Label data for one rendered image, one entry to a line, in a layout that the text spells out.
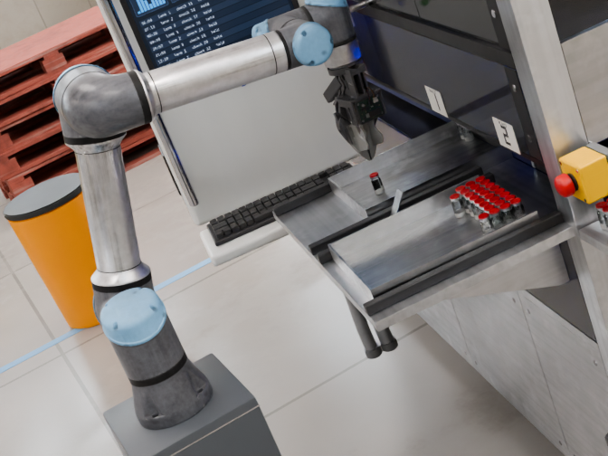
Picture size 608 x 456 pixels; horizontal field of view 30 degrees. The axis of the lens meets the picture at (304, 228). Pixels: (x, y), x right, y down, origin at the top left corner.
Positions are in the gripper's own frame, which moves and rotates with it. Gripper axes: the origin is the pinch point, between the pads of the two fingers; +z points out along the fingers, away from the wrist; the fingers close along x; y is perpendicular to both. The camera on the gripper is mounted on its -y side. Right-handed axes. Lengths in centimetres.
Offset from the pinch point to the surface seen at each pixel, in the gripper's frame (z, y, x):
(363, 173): 12.4, -22.9, 8.1
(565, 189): 2, 52, 9
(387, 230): 13.2, 9.3, -4.8
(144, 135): 85, -409, 58
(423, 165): 12.8, -12.1, 18.0
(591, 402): 61, 27, 20
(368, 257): 14.4, 14.0, -12.5
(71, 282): 82, -232, -35
